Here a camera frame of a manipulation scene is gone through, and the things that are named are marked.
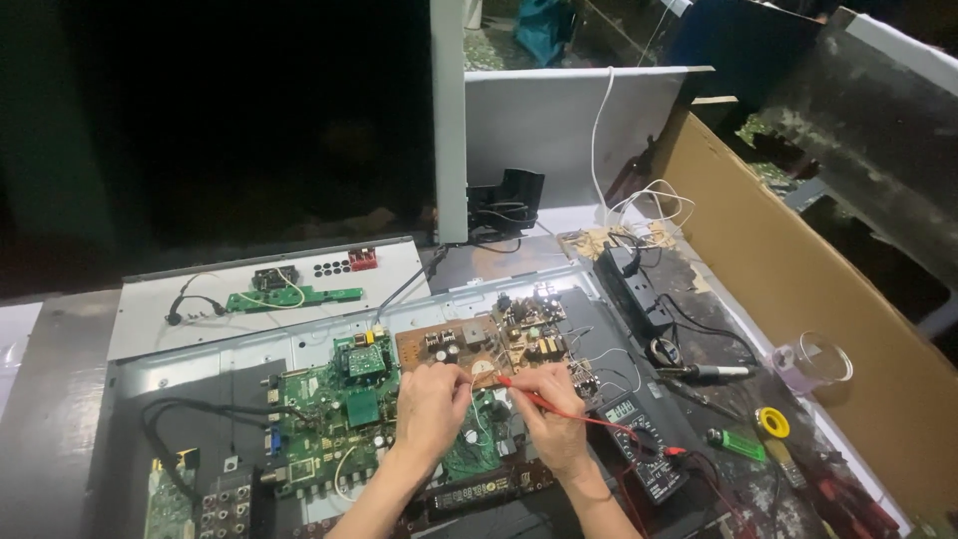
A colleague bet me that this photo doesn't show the person's right hand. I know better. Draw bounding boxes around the person's right hand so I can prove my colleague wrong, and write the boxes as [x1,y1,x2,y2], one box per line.
[503,364,600,481]

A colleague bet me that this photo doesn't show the person's left hand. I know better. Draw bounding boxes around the person's left hand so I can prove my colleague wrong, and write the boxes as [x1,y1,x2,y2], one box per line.
[391,363,475,470]

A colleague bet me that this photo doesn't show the red multimeter probe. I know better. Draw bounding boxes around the red multimeter probe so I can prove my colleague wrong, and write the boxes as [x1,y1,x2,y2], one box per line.
[494,374,645,444]

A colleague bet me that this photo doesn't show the small green circuit board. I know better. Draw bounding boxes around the small green circuit board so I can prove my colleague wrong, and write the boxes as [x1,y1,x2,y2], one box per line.
[442,389,519,482]

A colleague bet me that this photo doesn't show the brown power supply board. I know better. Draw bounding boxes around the brown power supply board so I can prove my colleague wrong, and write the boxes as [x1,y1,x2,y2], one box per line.
[394,286,594,394]

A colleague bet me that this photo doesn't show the black digital multimeter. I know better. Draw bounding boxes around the black digital multimeter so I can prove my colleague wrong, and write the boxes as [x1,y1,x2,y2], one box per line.
[595,392,690,507]

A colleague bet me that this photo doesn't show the black display panel board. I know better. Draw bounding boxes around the black display panel board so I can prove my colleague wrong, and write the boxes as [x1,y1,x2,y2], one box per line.
[425,458,556,516]

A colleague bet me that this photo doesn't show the green main circuit board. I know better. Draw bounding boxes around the green main circuit board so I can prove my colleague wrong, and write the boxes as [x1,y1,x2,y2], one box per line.
[260,328,405,501]

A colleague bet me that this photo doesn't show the black power strip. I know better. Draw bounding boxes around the black power strip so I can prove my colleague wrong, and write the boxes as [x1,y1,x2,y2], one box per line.
[593,243,676,343]

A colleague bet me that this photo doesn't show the soldering iron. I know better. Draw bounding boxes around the soldering iron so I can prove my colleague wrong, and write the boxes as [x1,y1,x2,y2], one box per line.
[657,362,758,380]

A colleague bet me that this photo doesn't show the green strip circuit board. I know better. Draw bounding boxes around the green strip circuit board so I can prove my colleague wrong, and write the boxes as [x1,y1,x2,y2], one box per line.
[225,285,365,314]

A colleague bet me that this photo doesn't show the green lighter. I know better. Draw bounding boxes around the green lighter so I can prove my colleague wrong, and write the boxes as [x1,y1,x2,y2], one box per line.
[705,427,768,464]

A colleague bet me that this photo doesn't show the black socket module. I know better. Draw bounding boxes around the black socket module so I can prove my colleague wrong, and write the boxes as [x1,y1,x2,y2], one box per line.
[251,265,300,292]

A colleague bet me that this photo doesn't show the yellow solder spool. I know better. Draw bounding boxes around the yellow solder spool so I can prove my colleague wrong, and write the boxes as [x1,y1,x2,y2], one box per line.
[753,406,792,440]

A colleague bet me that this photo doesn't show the jack socket board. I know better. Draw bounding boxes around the jack socket board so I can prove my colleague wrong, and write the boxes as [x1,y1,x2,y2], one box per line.
[198,467,256,539]

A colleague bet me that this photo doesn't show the paint brush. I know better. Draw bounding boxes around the paint brush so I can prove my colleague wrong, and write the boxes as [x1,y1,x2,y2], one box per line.
[762,437,811,492]

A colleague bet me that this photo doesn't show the grey metal television chassis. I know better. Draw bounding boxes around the grey metal television chassis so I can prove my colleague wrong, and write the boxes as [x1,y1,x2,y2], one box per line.
[88,262,723,539]

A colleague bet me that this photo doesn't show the white metal cover panel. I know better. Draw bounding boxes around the white metal cover panel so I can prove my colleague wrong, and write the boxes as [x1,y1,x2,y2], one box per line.
[107,237,434,362]

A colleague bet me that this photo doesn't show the clear glass cup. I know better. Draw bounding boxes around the clear glass cup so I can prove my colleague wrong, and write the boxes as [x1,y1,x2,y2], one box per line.
[770,331,855,396]

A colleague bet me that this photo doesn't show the green tuner circuit board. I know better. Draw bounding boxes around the green tuner circuit board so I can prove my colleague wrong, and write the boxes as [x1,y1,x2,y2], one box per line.
[143,448,200,539]

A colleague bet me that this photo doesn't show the brown cardboard sheet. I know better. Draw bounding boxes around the brown cardboard sheet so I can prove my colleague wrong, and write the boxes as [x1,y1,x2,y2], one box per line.
[657,111,958,519]

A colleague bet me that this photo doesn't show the white board panel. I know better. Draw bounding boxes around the white board panel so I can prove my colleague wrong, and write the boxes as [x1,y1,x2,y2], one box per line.
[464,65,714,212]

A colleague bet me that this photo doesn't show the teal bag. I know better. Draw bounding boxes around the teal bag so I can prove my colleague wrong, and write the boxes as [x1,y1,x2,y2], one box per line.
[514,0,578,69]

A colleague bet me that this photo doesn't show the dark weathered board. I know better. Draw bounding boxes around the dark weathered board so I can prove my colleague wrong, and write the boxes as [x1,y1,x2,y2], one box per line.
[754,6,958,289]

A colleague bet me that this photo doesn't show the thin white wire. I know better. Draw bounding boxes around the thin white wire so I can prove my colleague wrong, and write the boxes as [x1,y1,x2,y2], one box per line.
[467,368,496,452]

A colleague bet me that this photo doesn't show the metal ring roll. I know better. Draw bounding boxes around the metal ring roll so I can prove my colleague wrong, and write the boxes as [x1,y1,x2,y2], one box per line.
[649,337,684,368]

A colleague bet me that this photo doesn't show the red test lead cable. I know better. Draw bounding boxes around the red test lead cable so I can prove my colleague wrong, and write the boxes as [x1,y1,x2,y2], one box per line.
[614,427,753,539]

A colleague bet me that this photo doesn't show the black power cord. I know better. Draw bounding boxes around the black power cord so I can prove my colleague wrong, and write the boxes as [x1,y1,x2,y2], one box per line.
[657,292,761,365]

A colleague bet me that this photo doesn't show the black plastic stand bracket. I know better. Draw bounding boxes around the black plastic stand bracket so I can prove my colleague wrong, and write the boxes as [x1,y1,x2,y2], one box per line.
[467,168,546,242]

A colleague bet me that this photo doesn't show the thin black plug cable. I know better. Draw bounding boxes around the thin black plug cable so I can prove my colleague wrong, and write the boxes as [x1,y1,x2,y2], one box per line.
[165,293,228,327]

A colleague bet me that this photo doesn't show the thick black cable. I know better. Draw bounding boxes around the thick black cable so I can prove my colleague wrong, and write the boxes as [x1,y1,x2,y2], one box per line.
[140,395,309,512]

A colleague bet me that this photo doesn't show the white cable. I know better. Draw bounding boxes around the white cable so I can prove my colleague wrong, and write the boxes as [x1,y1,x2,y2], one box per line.
[590,66,697,232]

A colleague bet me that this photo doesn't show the white post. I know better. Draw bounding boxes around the white post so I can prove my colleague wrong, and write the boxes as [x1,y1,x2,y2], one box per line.
[430,0,470,245]

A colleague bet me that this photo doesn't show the red-handled pliers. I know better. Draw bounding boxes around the red-handled pliers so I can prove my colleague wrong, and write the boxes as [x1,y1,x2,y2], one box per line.
[814,466,901,537]

